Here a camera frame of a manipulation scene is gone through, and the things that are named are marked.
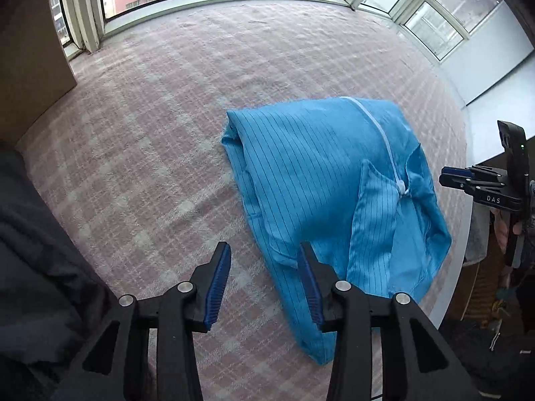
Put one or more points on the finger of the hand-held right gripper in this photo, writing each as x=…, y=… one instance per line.
x=457, y=172
x=459, y=183

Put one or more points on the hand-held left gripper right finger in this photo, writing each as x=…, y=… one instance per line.
x=308, y=288

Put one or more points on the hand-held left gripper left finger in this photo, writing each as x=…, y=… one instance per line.
x=219, y=288

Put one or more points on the blue striped jacket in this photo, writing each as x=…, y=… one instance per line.
x=301, y=167

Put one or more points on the pile of dark clothes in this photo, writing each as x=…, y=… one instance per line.
x=37, y=259

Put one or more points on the grey cloth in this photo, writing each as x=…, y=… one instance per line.
x=478, y=234

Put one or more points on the light wooden board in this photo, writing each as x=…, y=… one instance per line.
x=29, y=71

